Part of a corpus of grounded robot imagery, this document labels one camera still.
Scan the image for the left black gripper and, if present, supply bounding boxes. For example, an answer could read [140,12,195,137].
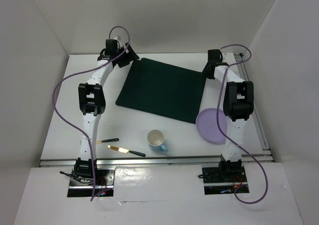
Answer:
[114,42,138,68]

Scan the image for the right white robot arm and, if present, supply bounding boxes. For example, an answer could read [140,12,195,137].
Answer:
[202,49,254,182]

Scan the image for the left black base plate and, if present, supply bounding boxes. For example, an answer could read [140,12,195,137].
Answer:
[59,169,115,198]

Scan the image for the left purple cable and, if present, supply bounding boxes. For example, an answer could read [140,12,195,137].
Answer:
[51,25,132,202]

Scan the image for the aluminium rail front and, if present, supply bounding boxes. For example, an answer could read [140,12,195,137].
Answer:
[38,155,275,167]

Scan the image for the aluminium rail right side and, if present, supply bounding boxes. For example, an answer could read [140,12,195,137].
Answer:
[234,53,272,156]

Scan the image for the blue mug white inside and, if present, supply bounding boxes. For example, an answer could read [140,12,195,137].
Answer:
[147,129,167,153]

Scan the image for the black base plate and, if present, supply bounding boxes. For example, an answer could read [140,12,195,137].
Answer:
[59,169,115,198]
[198,167,250,195]

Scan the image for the dark green cloth placemat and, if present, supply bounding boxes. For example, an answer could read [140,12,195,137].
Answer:
[116,58,206,123]

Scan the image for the purple plastic plate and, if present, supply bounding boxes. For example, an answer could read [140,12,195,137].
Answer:
[195,108,226,145]

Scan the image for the gold knife black handle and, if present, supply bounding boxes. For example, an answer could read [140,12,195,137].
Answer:
[108,145,146,157]

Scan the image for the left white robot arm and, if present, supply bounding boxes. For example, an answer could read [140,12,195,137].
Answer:
[74,38,139,185]

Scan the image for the aluminium rail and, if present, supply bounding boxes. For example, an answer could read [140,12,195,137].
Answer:
[234,53,272,156]
[38,155,275,167]

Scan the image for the gold fork black handle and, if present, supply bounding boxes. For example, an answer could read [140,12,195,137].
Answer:
[96,138,119,143]

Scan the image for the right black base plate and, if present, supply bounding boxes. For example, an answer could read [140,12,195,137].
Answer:
[198,167,250,195]

